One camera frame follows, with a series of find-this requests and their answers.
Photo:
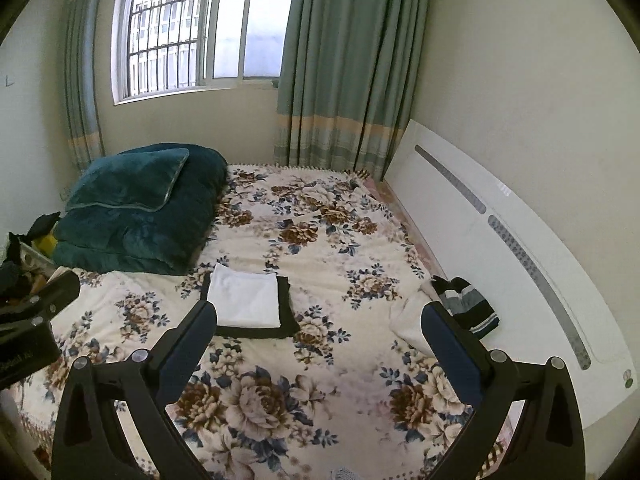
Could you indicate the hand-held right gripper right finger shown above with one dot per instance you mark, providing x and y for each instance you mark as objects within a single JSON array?
[{"x": 445, "y": 342}]

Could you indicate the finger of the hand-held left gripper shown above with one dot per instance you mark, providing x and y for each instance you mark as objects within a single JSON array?
[{"x": 57, "y": 290}]

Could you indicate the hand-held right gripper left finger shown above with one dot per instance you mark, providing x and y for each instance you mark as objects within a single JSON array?
[{"x": 192, "y": 340}]

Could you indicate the white t-shirt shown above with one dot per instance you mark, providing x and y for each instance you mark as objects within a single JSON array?
[{"x": 245, "y": 297}]

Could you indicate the white pillow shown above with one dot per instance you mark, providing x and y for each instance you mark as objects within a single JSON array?
[{"x": 407, "y": 322}]

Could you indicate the dark striped garment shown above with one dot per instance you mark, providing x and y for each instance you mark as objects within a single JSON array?
[{"x": 472, "y": 310}]

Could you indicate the yellow bag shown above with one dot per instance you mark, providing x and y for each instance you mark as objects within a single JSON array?
[{"x": 47, "y": 244}]

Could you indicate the white bed headboard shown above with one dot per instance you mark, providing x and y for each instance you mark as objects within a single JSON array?
[{"x": 480, "y": 265}]

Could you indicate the black folded garment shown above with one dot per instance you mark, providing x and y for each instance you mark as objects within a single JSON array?
[{"x": 287, "y": 310}]

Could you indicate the teal velvet quilt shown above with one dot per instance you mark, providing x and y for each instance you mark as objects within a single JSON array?
[{"x": 150, "y": 240}]

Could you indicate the teal velvet pillow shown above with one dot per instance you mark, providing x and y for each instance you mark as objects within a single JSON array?
[{"x": 130, "y": 180}]

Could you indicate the floral bed blanket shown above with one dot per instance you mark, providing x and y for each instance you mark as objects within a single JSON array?
[{"x": 325, "y": 270}]

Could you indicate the narrow green curtain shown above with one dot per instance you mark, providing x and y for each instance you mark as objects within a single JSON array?
[{"x": 82, "y": 70}]

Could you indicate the barred window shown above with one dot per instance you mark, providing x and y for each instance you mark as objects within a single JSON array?
[{"x": 170, "y": 35}]

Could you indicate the wide green curtain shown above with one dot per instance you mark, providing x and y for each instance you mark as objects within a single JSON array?
[{"x": 350, "y": 60}]

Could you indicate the white wall switch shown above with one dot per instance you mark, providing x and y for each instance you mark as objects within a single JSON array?
[{"x": 7, "y": 80}]

